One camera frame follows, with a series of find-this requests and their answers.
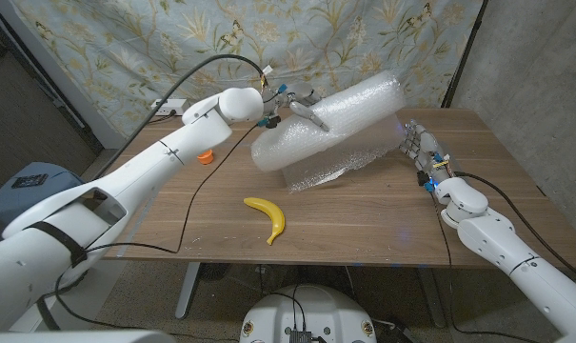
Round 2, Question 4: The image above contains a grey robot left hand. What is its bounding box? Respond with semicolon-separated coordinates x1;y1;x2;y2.
258;80;331;133

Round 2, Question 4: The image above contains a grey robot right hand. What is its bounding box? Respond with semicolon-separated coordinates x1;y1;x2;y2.
399;118;453;192

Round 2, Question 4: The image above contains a clear bubble wrap roll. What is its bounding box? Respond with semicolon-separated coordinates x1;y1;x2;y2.
249;70;407;194

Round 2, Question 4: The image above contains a yellow toy banana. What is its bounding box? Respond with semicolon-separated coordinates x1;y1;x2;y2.
243;196;287;247

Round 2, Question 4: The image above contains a white power strip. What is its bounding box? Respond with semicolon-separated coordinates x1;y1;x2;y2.
149;98;189;117

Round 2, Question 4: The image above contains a black backdrop stand pole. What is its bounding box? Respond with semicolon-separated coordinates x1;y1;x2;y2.
440;0;489;109

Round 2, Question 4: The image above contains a grey metal table leg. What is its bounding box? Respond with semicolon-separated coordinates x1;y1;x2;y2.
175;261;203;319
418;266;447;329

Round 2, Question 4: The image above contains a floral print backdrop cloth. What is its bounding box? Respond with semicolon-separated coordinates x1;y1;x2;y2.
10;0;484;139

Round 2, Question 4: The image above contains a white robot torso base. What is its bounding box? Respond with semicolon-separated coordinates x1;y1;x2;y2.
238;284;378;343

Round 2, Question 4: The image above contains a blue plastic container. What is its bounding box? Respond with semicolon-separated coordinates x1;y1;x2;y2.
0;161;87;228

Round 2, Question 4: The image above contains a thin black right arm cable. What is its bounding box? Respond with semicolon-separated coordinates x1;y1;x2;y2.
429;190;550;343

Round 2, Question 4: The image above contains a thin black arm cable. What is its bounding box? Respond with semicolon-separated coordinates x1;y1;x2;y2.
53;122;261;334
429;190;550;343

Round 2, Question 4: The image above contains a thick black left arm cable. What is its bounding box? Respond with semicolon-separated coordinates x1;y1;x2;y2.
89;52;269;182

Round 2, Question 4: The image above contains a black power strip cable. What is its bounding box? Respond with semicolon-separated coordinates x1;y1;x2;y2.
147;110;178;126

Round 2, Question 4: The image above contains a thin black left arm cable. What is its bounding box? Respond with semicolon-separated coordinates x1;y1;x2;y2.
53;122;261;334

